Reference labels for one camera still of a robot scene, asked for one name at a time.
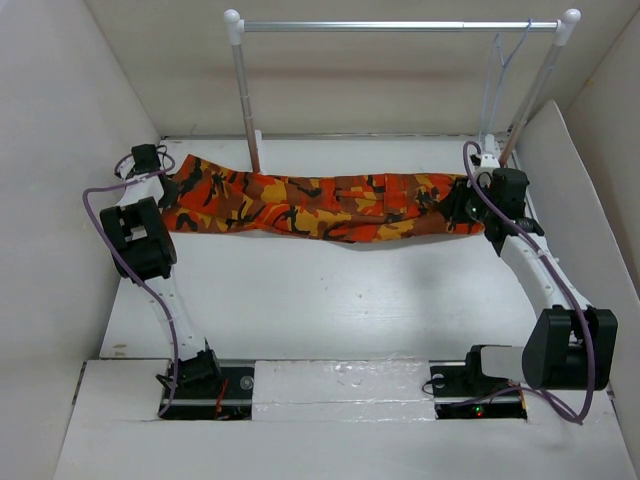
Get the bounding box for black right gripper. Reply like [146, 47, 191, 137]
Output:
[434, 176, 498, 224]

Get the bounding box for orange camouflage trousers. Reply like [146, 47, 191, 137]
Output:
[162, 155, 484, 243]

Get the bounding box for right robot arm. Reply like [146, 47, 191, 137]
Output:
[439, 168, 618, 391]

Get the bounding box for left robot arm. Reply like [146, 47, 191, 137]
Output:
[98, 144, 225, 398]

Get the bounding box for white clothes rack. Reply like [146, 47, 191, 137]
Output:
[223, 8, 582, 172]

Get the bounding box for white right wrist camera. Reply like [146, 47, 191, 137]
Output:
[470, 153, 500, 188]

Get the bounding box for aluminium side rail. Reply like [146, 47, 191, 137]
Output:
[504, 144, 551, 251]

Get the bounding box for blue wire hanger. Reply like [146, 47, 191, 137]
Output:
[477, 19, 533, 142]

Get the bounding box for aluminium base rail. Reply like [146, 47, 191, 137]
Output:
[162, 359, 527, 422]

